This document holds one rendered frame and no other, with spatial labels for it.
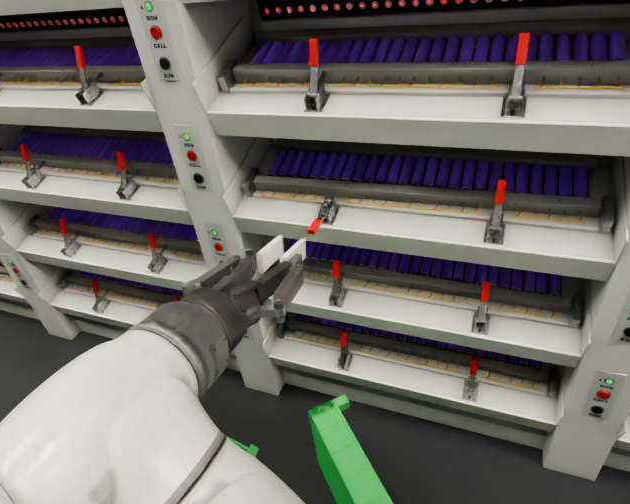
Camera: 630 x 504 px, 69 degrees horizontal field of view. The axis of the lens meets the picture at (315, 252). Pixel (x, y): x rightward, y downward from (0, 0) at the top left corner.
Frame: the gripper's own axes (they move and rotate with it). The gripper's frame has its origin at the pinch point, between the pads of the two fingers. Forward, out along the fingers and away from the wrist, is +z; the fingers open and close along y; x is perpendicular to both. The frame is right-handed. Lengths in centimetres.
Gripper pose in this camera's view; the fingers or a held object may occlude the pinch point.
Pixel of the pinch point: (282, 255)
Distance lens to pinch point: 63.1
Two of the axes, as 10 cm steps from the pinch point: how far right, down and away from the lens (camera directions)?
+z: 3.7, -3.9, 8.4
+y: 9.3, 1.3, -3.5
